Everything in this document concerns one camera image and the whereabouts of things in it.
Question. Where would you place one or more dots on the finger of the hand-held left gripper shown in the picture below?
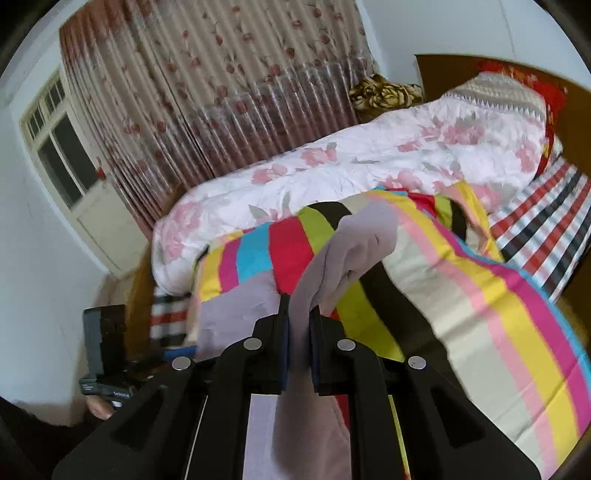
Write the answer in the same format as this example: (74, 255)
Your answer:
(178, 354)

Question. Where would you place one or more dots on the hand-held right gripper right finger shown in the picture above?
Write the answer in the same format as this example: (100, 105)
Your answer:
(316, 344)

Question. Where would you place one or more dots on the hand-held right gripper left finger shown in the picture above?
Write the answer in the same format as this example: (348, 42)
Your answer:
(284, 344)

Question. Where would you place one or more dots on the lavender pants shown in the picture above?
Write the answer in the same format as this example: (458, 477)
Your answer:
(351, 240)

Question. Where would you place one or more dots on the person's left forearm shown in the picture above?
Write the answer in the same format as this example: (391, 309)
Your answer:
(32, 438)

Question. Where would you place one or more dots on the person's left hand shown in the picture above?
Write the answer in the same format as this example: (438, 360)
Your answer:
(100, 408)

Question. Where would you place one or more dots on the colourful striped sheet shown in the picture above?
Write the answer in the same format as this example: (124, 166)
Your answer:
(461, 300)

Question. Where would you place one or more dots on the white framed window door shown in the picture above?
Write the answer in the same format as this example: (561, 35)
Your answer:
(69, 161)

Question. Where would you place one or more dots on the pink floral white quilt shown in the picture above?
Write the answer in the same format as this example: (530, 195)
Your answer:
(369, 152)

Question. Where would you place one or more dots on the gold brown floral pillow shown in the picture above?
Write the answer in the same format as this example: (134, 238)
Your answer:
(383, 94)

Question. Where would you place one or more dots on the red black plaid sheet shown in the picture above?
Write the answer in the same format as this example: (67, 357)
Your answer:
(545, 221)

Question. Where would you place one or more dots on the floral pleated curtain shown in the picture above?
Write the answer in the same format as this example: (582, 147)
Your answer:
(184, 92)

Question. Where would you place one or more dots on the brown wooden headboard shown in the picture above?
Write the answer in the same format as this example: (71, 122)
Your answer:
(443, 74)

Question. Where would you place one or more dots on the grey white patterned pillow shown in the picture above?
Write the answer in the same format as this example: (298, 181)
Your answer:
(498, 92)

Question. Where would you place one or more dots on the red floral pillow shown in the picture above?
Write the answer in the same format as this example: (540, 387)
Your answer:
(551, 101)

